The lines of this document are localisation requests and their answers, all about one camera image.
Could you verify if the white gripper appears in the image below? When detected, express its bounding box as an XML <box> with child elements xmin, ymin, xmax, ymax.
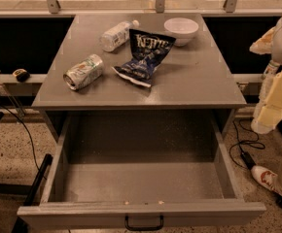
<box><xmin>249</xmin><ymin>27</ymin><xmax>282</xmax><ymax>134</ymax></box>

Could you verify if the blue Kettle chip bag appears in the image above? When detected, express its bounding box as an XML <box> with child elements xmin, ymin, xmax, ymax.
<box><xmin>113</xmin><ymin>29</ymin><xmax>176</xmax><ymax>87</ymax></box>

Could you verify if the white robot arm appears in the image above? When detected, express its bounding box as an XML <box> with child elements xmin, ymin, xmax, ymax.
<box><xmin>250</xmin><ymin>17</ymin><xmax>282</xmax><ymax>134</ymax></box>

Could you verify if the open grey top drawer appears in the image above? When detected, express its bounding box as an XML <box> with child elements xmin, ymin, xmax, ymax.
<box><xmin>18</xmin><ymin>110</ymin><xmax>265</xmax><ymax>231</ymax></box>

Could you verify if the small glass bottle on ledge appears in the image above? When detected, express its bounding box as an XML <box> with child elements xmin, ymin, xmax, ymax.
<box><xmin>262</xmin><ymin>60</ymin><xmax>280</xmax><ymax>80</ymax></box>

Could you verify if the white ceramic bowl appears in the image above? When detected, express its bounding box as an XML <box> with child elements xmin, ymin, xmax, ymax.
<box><xmin>164</xmin><ymin>17</ymin><xmax>199</xmax><ymax>47</ymax></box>

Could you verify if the grey cabinet with tabletop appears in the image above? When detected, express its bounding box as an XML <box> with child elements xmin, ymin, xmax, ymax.
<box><xmin>31</xmin><ymin>13</ymin><xmax>248</xmax><ymax>143</ymax></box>

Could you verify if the clear plastic water bottle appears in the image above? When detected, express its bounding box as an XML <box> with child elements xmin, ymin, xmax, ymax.
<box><xmin>99</xmin><ymin>20</ymin><xmax>140</xmax><ymax>52</ymax></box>

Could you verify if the crushed silver soda can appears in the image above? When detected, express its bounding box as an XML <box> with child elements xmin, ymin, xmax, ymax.
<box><xmin>63</xmin><ymin>54</ymin><xmax>104</xmax><ymax>90</ymax></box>

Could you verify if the black yellow tape measure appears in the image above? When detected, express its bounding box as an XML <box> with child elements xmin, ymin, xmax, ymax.
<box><xmin>13</xmin><ymin>69</ymin><xmax>30</xmax><ymax>83</ymax></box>

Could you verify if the black stand leg left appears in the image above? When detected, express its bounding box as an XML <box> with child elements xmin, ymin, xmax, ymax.
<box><xmin>11</xmin><ymin>153</ymin><xmax>53</xmax><ymax>233</ymax></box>

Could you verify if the black cable right floor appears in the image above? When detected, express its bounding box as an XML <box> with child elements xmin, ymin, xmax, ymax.
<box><xmin>229</xmin><ymin>117</ymin><xmax>266</xmax><ymax>171</ymax></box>

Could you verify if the black cable floor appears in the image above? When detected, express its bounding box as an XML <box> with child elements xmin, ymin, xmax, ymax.
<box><xmin>229</xmin><ymin>117</ymin><xmax>266</xmax><ymax>171</ymax></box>
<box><xmin>0</xmin><ymin>104</ymin><xmax>48</xmax><ymax>181</ymax></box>

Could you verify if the black drawer handle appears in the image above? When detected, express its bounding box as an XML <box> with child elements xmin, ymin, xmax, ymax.
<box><xmin>123</xmin><ymin>215</ymin><xmax>165</xmax><ymax>232</ymax></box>

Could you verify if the black cable left floor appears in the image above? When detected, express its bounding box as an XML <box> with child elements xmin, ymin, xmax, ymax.
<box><xmin>0</xmin><ymin>104</ymin><xmax>48</xmax><ymax>181</ymax></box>

